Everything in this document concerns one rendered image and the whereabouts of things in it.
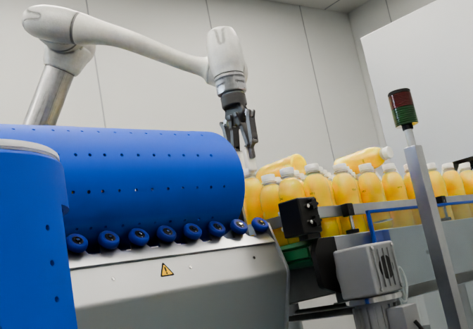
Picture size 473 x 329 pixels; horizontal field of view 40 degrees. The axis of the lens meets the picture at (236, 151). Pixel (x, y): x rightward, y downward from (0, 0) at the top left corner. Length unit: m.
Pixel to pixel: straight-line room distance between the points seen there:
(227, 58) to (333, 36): 4.89
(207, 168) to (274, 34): 4.68
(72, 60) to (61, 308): 1.46
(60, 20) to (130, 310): 1.02
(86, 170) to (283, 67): 4.83
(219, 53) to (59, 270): 1.19
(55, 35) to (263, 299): 1.02
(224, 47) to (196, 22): 3.75
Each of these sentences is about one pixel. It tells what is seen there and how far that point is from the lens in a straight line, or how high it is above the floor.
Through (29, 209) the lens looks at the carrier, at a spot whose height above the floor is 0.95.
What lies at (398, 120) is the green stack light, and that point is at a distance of 1.81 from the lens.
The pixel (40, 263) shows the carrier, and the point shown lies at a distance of 0.79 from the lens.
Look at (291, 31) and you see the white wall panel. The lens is 6.33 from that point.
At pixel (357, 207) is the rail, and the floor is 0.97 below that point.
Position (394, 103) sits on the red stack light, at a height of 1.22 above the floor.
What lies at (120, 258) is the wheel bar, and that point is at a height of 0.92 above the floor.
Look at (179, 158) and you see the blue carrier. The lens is 1.48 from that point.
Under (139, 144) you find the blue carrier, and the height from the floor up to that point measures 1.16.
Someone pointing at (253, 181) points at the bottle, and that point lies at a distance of 1.81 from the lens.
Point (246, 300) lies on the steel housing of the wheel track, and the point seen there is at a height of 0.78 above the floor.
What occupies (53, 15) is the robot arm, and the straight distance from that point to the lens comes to 2.06.
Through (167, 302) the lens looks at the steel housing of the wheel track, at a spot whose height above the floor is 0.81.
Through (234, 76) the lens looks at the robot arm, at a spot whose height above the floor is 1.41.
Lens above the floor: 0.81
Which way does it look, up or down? 12 degrees up
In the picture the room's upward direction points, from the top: 11 degrees counter-clockwise
